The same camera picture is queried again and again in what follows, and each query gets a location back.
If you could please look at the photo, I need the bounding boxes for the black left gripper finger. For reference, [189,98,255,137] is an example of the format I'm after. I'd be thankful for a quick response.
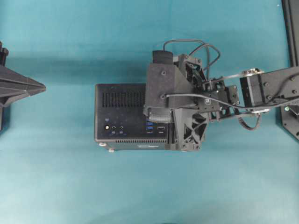
[0,46,46,129]

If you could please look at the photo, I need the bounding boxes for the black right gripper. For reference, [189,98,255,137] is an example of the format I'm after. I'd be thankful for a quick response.
[143,54,239,151]

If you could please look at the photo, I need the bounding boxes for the black mini PC box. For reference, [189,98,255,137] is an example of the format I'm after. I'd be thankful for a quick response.
[94,83,187,154]

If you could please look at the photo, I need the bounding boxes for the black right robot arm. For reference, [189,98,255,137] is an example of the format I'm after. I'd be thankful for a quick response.
[143,50,299,151]

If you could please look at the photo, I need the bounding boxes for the black camera cable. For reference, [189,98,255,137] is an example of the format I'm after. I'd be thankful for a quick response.
[162,39,299,109]

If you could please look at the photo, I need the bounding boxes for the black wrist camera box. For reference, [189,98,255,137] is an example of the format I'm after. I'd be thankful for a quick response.
[145,50,192,109]

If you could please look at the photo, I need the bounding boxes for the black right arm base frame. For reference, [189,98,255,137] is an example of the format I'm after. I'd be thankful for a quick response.
[281,0,299,139]

